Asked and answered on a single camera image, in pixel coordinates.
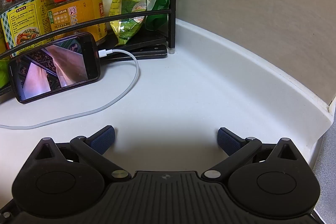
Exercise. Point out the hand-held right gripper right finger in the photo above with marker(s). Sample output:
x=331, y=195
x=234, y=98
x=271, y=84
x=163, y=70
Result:
x=229, y=140

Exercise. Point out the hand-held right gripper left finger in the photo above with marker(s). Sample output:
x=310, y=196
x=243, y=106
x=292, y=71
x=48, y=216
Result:
x=103, y=138

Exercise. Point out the black smartphone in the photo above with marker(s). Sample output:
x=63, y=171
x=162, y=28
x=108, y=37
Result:
x=56, y=66

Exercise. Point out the grey cloth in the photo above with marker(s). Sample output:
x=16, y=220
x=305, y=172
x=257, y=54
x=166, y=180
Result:
x=326, y=158

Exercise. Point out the black metal rack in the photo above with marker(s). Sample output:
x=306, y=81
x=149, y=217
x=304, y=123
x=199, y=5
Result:
x=162, y=16

